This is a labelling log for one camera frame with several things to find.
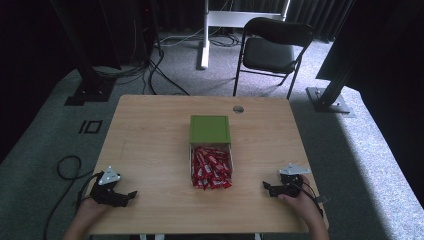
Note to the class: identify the grey round table grommet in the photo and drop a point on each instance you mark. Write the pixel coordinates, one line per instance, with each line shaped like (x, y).
(238, 109)

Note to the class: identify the green box lid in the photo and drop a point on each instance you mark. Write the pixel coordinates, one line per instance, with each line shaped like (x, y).
(210, 129)

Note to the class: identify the pile of red snack packets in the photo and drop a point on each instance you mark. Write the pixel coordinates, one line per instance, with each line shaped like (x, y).
(210, 168)

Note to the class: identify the person's right hand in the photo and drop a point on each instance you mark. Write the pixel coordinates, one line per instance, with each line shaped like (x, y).
(301, 203)

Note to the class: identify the black folding chair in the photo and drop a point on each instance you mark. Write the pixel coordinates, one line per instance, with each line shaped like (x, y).
(268, 53)

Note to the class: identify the white desk frame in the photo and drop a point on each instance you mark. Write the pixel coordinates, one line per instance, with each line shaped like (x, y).
(205, 43)

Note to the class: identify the open pale drawer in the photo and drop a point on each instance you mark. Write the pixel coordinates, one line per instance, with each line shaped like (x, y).
(190, 160)

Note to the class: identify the black metal stand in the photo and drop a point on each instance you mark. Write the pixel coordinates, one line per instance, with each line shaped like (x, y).
(330, 96)
(88, 80)

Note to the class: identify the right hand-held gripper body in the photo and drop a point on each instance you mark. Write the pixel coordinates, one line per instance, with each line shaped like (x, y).
(290, 186)

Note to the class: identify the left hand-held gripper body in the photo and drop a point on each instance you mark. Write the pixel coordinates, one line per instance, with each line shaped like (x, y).
(104, 192)

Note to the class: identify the dark curtain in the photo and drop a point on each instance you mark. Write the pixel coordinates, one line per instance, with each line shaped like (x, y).
(320, 16)

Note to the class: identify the person's left hand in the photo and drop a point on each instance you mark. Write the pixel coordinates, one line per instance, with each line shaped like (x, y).
(87, 208)

